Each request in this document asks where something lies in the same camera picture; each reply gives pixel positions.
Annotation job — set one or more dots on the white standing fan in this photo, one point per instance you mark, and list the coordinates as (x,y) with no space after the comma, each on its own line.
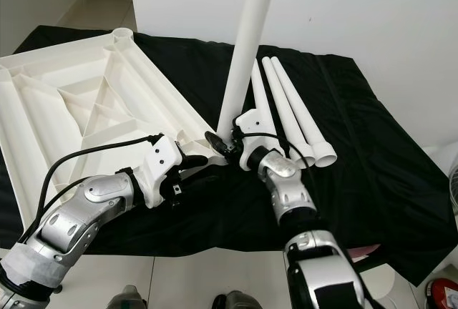
(454,189)

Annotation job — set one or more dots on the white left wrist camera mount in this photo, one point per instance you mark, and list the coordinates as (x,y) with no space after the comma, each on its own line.
(162,167)

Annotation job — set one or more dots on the black tablecloth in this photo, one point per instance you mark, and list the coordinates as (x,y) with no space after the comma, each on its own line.
(386,144)

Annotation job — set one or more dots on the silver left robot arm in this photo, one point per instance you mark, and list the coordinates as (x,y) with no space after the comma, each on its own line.
(75,219)

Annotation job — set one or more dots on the grey robot left foot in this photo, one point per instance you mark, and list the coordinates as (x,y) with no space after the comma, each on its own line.
(129,299)

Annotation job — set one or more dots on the pink cloth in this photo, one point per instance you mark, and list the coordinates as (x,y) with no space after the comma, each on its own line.
(363,250)

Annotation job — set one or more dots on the grey robot right foot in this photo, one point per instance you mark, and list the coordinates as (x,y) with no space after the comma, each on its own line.
(237,301)

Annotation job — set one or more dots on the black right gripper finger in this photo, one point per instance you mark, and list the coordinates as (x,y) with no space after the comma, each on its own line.
(217,144)

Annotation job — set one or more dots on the grey robot foot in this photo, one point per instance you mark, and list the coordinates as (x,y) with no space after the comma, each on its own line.
(129,299)
(237,301)

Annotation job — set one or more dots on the cream plastic children table top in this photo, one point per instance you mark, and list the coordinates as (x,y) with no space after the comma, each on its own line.
(71,109)

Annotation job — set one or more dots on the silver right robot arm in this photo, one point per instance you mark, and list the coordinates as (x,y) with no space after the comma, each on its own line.
(297,198)

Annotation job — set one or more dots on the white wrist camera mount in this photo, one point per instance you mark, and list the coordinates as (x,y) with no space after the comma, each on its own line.
(252,126)
(162,167)

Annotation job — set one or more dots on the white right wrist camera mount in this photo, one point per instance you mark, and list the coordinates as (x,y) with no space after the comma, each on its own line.
(252,126)

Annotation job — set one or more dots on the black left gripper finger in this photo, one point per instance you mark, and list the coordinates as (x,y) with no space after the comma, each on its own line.
(193,160)
(189,185)

